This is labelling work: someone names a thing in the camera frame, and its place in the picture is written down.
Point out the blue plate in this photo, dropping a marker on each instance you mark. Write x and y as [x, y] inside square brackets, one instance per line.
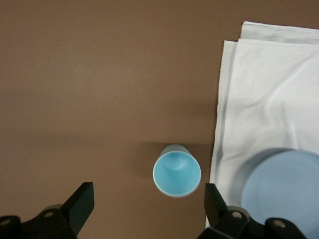
[284, 184]

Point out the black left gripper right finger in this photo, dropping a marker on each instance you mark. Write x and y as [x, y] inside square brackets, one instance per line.
[216, 211]

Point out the blue cup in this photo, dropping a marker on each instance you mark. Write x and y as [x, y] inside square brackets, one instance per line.
[177, 174]

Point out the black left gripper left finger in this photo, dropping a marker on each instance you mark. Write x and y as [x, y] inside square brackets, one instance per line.
[77, 206]

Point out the white cloth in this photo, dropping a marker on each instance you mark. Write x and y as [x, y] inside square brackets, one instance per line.
[269, 87]

